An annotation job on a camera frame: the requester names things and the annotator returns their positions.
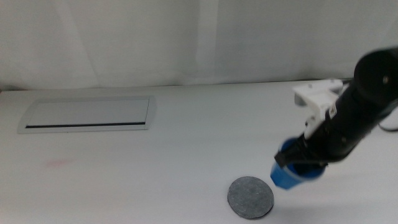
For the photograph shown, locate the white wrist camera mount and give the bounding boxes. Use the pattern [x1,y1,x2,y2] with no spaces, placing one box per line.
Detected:
[292,78,349,140]

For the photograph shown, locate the blue plastic cup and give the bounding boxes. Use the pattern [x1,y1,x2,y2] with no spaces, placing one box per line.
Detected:
[269,138,327,190]

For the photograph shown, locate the silver table cable hatch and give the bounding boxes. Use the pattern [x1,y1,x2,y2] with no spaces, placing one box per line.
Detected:
[17,95,158,134]

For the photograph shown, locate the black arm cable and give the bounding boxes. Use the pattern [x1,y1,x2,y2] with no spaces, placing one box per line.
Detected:
[377,119,398,133]

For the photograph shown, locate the white backdrop curtain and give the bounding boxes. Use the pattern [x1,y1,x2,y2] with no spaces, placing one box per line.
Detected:
[0,0,398,91]

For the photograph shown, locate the round grey cup mat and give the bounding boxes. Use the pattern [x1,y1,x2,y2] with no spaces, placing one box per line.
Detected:
[227,176,275,220]

